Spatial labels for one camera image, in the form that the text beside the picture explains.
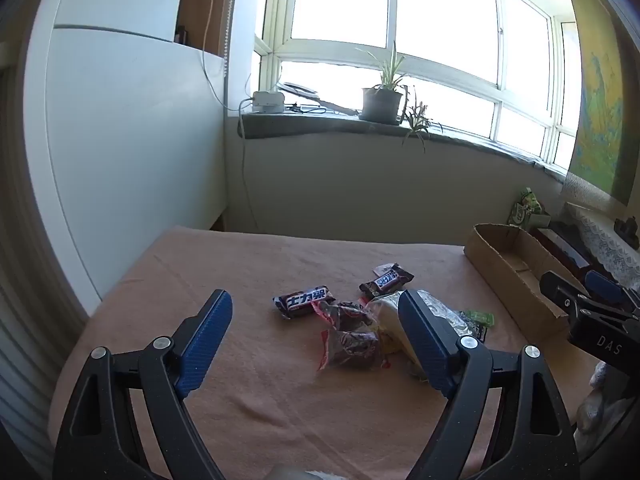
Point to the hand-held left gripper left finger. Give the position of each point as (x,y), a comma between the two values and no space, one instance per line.
(210,330)

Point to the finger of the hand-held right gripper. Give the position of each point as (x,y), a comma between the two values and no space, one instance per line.
(605,285)
(560,292)

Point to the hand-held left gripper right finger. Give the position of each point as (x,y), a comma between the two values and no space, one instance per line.
(425,335)

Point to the sliced bread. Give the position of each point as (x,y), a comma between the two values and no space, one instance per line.
(450,317)

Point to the small black white packet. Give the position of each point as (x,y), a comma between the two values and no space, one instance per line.
(477,334)

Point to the small green candy packet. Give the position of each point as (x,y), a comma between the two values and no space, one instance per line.
(477,317)

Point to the chocolate bar with latin letters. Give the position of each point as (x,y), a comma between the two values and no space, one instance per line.
(387,280)

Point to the brown cardboard box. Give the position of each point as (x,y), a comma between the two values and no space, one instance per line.
(500,255)

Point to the red clear dark cake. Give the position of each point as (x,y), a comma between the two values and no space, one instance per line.
(355,347)
(345,312)

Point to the small pink white candy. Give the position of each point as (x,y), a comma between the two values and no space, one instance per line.
(382,267)

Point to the chocolate bar with block characters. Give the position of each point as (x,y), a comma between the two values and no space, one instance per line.
(305,300)

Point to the person's right hand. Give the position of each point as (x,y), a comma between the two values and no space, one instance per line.
(595,405)

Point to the dark cabinet with lace cloth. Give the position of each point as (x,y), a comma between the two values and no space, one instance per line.
(605,240)

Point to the red gift box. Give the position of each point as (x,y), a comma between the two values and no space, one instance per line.
(560,245)

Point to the dark teapot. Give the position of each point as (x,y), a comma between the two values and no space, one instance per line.
(627,230)

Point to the green snack bag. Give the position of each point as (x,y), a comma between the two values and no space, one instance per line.
(530,199)

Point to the white cabinet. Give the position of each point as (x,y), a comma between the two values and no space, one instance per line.
(125,135)

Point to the grey window sill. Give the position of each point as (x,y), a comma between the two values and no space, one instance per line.
(300,125)

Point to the potted spider plant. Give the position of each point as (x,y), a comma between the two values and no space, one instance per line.
(382,105)

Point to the white adapter box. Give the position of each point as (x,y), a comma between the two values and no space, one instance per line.
(267,102)

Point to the white framed window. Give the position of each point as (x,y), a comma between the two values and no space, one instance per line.
(440,10)

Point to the brown wooden shelf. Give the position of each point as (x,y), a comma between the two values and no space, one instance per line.
(195,0)

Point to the green landscape wall scroll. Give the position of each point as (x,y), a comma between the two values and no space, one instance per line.
(600,110)

